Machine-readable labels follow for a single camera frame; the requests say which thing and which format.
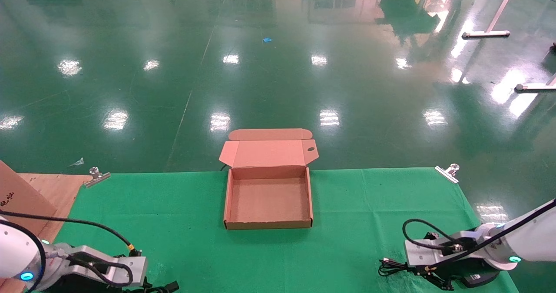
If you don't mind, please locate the green cloth mat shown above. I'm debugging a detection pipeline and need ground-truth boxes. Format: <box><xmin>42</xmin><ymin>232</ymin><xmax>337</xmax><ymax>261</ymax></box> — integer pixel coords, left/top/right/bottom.
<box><xmin>41</xmin><ymin>168</ymin><xmax>522</xmax><ymax>293</ymax></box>

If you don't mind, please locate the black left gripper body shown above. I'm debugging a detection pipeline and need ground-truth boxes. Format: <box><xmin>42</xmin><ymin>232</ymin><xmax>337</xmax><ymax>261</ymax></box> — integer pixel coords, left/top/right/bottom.
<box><xmin>46</xmin><ymin>276</ymin><xmax>151</xmax><ymax>293</ymax></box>

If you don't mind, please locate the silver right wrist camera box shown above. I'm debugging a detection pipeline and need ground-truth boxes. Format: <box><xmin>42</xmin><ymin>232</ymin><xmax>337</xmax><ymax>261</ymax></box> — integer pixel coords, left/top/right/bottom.
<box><xmin>404</xmin><ymin>231</ymin><xmax>481</xmax><ymax>268</ymax></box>

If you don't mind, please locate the brown cardboard carton with writing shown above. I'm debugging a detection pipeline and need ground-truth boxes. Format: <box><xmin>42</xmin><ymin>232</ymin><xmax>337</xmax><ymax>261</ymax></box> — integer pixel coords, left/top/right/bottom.
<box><xmin>0</xmin><ymin>160</ymin><xmax>58</xmax><ymax>241</ymax></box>

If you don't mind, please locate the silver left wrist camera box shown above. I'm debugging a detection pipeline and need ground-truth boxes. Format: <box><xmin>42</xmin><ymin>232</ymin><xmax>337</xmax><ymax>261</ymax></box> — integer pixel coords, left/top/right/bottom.
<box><xmin>43</xmin><ymin>243</ymin><xmax>149</xmax><ymax>289</ymax></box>

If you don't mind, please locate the silver metal binder clip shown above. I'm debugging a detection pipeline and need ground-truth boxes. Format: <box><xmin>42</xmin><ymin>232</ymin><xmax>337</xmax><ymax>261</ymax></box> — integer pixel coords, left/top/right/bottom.
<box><xmin>84</xmin><ymin>167</ymin><xmax>111</xmax><ymax>188</ymax></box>
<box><xmin>435</xmin><ymin>163</ymin><xmax>460</xmax><ymax>184</ymax></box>

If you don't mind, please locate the white table leg with foot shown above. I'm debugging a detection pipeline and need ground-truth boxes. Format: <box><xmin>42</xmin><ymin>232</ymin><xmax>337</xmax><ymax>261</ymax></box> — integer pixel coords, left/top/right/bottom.
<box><xmin>514</xmin><ymin>72</ymin><xmax>556</xmax><ymax>93</ymax></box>
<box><xmin>461</xmin><ymin>0</ymin><xmax>521</xmax><ymax>40</ymax></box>

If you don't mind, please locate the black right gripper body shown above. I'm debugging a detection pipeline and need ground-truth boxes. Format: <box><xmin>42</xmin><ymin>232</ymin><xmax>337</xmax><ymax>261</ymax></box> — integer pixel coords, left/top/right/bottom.
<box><xmin>416</xmin><ymin>260</ymin><xmax>501</xmax><ymax>290</ymax></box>

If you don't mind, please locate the black power cord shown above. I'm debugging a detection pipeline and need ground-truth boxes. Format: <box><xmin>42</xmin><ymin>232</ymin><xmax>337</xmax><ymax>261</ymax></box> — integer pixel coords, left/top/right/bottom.
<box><xmin>126</xmin><ymin>280</ymin><xmax>179</xmax><ymax>293</ymax></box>

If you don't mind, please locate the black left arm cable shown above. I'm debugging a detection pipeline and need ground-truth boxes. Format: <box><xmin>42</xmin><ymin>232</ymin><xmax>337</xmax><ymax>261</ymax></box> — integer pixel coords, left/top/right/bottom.
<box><xmin>0</xmin><ymin>210</ymin><xmax>142</xmax><ymax>259</ymax></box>

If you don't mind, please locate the open brown cardboard box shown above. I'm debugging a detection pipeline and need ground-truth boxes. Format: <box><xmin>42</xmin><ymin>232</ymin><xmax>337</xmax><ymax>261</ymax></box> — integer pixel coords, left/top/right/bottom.
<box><xmin>218</xmin><ymin>129</ymin><xmax>319</xmax><ymax>230</ymax></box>

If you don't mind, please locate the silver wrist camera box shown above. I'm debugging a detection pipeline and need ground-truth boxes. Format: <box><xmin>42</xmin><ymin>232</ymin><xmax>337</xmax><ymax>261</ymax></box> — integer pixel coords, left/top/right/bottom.
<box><xmin>43</xmin><ymin>243</ymin><xmax>149</xmax><ymax>289</ymax></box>
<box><xmin>404</xmin><ymin>231</ymin><xmax>481</xmax><ymax>268</ymax></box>

